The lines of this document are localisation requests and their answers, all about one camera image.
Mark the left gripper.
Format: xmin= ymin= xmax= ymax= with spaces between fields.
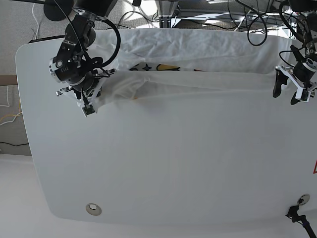
xmin=272 ymin=59 xmax=317 ymax=105

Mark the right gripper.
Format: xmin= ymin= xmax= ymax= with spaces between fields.
xmin=56 ymin=68 xmax=116 ymax=106

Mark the white printed T-shirt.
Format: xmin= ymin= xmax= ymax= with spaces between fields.
xmin=93 ymin=29 xmax=314 ymax=115

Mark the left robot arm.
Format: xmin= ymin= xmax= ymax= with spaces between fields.
xmin=272 ymin=0 xmax=317 ymax=105

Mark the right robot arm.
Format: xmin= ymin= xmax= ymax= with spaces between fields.
xmin=50 ymin=0 xmax=121 ymax=108

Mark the red warning sticker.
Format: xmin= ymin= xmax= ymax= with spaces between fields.
xmin=313 ymin=160 xmax=317 ymax=174

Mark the black round stand base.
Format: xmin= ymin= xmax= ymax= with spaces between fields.
xmin=44 ymin=0 xmax=74 ymax=21

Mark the round table grommet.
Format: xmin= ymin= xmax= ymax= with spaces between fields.
xmin=86 ymin=203 xmax=102 ymax=216

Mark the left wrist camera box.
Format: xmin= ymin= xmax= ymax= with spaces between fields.
xmin=295 ymin=88 xmax=311 ymax=103

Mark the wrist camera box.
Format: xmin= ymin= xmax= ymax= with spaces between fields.
xmin=81 ymin=104 xmax=96 ymax=117
xmin=295 ymin=88 xmax=311 ymax=103

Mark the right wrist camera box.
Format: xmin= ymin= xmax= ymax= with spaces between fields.
xmin=81 ymin=104 xmax=96 ymax=117

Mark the metal table post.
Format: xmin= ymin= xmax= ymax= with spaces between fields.
xmin=155 ymin=0 xmax=178 ymax=29

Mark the black clamp with cable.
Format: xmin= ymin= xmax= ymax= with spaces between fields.
xmin=285 ymin=194 xmax=316 ymax=238

